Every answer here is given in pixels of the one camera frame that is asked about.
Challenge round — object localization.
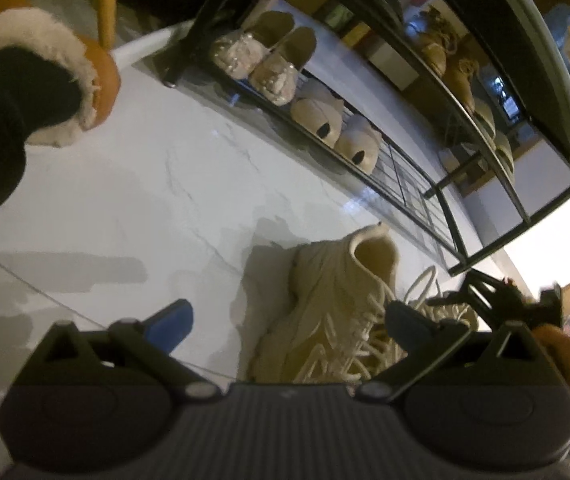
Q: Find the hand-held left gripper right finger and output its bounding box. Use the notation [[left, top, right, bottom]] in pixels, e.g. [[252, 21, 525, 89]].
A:
[[355, 302, 546, 403]]

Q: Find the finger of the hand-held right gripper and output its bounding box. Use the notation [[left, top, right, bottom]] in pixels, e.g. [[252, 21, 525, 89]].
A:
[[425, 291, 497, 332], [464, 269, 521, 307]]

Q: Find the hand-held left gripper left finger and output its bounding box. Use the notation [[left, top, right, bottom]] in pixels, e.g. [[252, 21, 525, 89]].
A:
[[40, 299, 221, 401]]

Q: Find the beige cross-strap slipper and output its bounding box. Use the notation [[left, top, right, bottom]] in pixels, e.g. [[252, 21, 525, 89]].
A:
[[333, 114, 384, 169], [289, 82, 347, 142]]

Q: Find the black metal shoe rack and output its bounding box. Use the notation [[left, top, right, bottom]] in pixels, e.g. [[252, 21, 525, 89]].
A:
[[162, 0, 570, 277]]

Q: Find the white embroidered pearl shoe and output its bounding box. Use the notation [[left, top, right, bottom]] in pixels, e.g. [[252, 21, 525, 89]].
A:
[[209, 10, 297, 79], [248, 26, 319, 107]]

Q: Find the person's right fur-lined slipper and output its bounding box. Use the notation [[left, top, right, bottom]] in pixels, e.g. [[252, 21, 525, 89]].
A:
[[532, 322, 570, 411]]

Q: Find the person's fur-lined slipper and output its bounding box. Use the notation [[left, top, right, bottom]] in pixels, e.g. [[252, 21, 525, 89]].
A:
[[0, 0, 122, 149], [532, 322, 570, 411]]

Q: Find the tan lace-up shoe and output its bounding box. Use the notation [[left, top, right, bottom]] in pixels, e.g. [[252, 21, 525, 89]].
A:
[[444, 57, 479, 117], [406, 7, 459, 77]]

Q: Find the white bar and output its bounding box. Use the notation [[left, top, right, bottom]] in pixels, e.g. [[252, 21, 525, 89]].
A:
[[109, 26, 202, 69]]

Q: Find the pale green container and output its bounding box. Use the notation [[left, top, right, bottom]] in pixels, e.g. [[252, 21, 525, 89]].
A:
[[322, 2, 354, 29]]

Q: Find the person's left fur-lined slipper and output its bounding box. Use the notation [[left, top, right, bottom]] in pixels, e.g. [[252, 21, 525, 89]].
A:
[[0, 0, 122, 149]]

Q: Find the yellow wooden leg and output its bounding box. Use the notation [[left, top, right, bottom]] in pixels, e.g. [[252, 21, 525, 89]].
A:
[[96, 0, 119, 52]]

